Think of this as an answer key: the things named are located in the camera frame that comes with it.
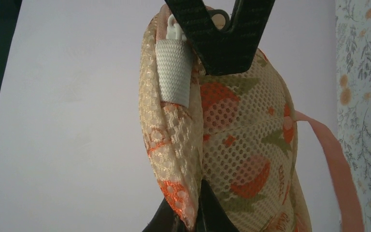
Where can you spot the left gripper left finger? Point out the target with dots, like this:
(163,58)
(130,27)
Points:
(165,220)

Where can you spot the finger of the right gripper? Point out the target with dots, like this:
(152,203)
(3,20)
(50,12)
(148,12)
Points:
(228,50)

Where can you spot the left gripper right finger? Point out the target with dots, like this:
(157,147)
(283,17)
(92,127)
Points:
(211,216)

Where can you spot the orange floral mesh laundry bag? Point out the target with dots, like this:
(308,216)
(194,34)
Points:
(237,131)

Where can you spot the floral patterned table mat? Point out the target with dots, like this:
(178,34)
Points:
(353,61)

